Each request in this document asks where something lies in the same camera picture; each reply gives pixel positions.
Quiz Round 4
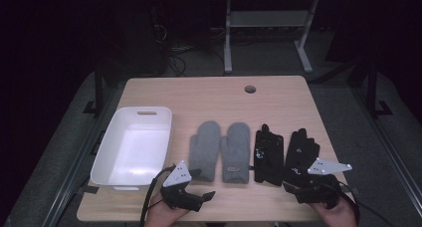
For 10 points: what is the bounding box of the black glove with light print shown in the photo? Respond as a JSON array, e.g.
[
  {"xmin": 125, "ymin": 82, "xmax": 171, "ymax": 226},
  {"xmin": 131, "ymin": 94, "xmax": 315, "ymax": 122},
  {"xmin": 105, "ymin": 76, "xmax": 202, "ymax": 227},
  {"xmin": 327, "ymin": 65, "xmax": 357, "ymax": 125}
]
[{"xmin": 253, "ymin": 122, "xmax": 285, "ymax": 187}]

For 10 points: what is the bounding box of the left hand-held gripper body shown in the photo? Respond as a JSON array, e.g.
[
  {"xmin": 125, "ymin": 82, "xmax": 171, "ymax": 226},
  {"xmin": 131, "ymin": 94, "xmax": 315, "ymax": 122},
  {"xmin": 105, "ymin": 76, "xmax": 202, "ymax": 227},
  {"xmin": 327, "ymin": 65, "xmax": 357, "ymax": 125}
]
[{"xmin": 160, "ymin": 159, "xmax": 204, "ymax": 212}]

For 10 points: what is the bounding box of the white plastic bin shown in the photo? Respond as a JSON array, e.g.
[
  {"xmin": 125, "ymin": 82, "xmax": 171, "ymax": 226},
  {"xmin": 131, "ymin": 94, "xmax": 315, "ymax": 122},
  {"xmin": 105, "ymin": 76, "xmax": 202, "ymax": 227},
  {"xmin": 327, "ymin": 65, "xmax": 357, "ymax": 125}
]
[{"xmin": 90, "ymin": 106, "xmax": 173, "ymax": 191}]

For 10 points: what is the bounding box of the black floor cable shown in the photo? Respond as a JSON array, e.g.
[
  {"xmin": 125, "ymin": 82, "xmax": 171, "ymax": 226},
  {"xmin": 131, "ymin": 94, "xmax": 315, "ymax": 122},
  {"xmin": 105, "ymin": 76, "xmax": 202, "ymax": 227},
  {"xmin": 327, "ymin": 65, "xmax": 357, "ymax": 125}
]
[{"xmin": 359, "ymin": 201, "xmax": 396, "ymax": 227}]

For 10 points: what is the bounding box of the grey tape piece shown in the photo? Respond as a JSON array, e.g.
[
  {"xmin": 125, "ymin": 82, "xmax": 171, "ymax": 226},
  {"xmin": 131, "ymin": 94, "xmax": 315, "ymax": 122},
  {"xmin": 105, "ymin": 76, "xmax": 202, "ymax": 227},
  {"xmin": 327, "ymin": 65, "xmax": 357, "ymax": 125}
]
[{"xmin": 79, "ymin": 184, "xmax": 100, "ymax": 195}]

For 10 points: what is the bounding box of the grey knit mitten with label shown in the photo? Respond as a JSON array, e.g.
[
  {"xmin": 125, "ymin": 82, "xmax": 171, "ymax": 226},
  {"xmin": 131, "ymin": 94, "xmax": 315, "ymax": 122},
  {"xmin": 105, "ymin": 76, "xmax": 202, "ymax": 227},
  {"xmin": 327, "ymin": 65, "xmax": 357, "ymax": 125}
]
[{"xmin": 220, "ymin": 121, "xmax": 252, "ymax": 184}]

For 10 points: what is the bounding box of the person's left hand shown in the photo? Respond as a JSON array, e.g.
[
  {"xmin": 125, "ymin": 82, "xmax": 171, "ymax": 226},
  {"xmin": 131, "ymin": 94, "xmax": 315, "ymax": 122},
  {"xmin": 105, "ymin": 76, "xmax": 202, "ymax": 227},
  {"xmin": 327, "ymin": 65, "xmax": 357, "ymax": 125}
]
[{"xmin": 144, "ymin": 191, "xmax": 190, "ymax": 227}]

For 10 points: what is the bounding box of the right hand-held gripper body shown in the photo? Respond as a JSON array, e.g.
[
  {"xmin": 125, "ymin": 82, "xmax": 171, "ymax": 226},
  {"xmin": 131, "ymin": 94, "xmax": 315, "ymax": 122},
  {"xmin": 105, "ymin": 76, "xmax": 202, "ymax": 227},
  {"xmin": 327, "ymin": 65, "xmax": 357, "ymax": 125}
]
[{"xmin": 293, "ymin": 157, "xmax": 353, "ymax": 208}]

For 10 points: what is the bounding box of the black metal post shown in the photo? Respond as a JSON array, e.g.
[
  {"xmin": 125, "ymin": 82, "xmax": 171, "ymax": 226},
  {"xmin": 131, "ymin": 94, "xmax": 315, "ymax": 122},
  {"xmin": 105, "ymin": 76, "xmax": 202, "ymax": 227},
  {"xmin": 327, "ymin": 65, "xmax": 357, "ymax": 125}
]
[
  {"xmin": 365, "ymin": 59, "xmax": 394, "ymax": 117},
  {"xmin": 83, "ymin": 62, "xmax": 105, "ymax": 115}
]

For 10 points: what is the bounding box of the tangle of dark cables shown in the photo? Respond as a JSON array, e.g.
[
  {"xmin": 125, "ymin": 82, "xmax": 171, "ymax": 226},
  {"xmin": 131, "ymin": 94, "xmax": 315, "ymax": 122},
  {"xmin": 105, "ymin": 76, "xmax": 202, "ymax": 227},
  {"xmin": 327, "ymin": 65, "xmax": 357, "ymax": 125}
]
[{"xmin": 152, "ymin": 24, "xmax": 227, "ymax": 77}]

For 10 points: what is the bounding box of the black glove with triangle logo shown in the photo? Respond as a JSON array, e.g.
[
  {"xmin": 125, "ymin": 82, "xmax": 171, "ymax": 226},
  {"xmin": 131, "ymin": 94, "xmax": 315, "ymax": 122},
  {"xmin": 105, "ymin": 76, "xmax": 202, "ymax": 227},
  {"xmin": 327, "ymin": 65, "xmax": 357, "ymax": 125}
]
[{"xmin": 283, "ymin": 127, "xmax": 321, "ymax": 188}]

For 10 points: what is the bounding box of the white metal desk frame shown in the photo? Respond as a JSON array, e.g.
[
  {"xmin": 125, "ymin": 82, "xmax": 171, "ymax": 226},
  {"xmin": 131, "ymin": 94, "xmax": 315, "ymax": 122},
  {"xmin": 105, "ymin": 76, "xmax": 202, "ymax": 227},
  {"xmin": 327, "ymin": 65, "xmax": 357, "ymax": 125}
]
[{"xmin": 223, "ymin": 0, "xmax": 319, "ymax": 74}]

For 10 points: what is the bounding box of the person's right hand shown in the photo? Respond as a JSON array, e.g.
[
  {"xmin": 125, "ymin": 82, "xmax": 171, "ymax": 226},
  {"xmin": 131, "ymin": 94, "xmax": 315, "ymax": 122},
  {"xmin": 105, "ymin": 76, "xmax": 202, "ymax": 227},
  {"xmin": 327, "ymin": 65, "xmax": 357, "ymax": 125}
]
[{"xmin": 310, "ymin": 195, "xmax": 357, "ymax": 227}]

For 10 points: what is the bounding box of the left hand-held gripper black cable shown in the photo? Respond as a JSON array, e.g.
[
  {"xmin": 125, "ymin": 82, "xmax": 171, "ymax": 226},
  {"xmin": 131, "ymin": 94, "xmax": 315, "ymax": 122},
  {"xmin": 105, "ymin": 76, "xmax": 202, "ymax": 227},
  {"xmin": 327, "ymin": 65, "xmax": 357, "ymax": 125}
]
[{"xmin": 138, "ymin": 164, "xmax": 177, "ymax": 227}]

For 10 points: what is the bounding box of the aluminium rail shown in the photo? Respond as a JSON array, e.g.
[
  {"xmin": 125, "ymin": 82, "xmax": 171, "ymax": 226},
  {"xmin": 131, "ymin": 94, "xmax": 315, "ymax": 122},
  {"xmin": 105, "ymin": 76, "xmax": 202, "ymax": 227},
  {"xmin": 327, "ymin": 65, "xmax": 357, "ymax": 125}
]
[
  {"xmin": 351, "ymin": 87, "xmax": 422, "ymax": 218},
  {"xmin": 41, "ymin": 87, "xmax": 118, "ymax": 227}
]

